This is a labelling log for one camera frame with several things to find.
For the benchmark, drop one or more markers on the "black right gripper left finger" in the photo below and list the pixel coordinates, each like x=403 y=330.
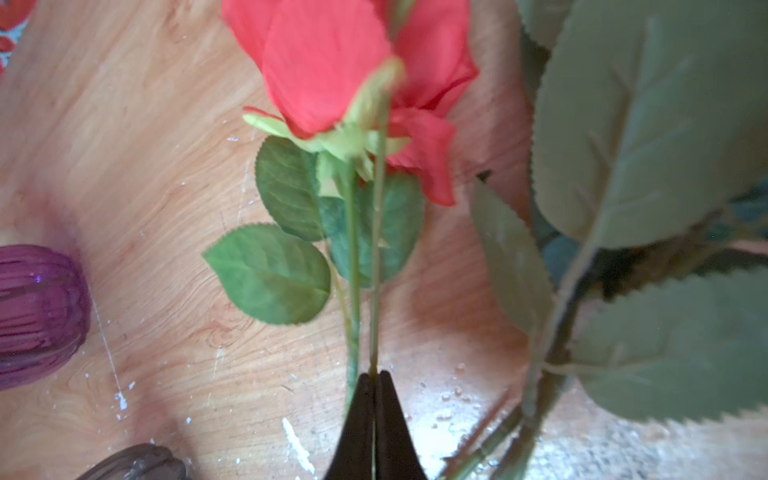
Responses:
x=353 y=458

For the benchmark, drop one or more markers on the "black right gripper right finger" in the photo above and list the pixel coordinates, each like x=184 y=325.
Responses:
x=396 y=457

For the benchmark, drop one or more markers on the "brown ribbed glass vase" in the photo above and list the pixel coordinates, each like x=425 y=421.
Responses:
x=138 y=462

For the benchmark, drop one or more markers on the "purple ribbed glass vase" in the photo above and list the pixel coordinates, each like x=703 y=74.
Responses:
x=45 y=313

